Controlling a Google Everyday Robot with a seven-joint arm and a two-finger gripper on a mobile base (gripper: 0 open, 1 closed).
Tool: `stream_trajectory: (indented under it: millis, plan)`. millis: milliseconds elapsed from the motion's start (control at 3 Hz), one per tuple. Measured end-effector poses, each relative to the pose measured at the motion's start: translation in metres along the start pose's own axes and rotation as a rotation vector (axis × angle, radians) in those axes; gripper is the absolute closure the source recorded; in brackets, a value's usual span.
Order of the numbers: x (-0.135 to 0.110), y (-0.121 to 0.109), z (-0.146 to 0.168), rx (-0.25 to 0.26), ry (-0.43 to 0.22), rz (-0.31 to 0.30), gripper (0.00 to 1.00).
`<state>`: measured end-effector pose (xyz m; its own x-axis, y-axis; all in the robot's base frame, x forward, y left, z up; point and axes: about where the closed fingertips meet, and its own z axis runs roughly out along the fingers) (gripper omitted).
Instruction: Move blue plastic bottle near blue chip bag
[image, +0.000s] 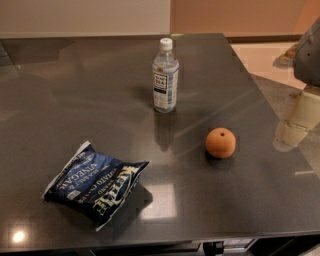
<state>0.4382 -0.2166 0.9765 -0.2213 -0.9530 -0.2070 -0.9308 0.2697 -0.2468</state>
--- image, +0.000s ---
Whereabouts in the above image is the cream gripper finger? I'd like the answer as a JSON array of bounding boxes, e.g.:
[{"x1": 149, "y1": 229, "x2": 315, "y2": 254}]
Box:
[{"x1": 273, "y1": 85, "x2": 320, "y2": 152}]

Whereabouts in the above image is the clear plastic water bottle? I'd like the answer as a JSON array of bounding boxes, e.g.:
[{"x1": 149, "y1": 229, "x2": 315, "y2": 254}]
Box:
[{"x1": 152, "y1": 38, "x2": 179, "y2": 113}]

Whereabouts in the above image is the blue chip bag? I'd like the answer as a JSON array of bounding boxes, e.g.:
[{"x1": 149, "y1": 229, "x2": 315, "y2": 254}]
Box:
[{"x1": 42, "y1": 141, "x2": 149, "y2": 231}]

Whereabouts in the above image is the orange fruit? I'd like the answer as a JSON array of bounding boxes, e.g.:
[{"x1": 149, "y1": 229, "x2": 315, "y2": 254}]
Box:
[{"x1": 205, "y1": 128, "x2": 236, "y2": 159}]

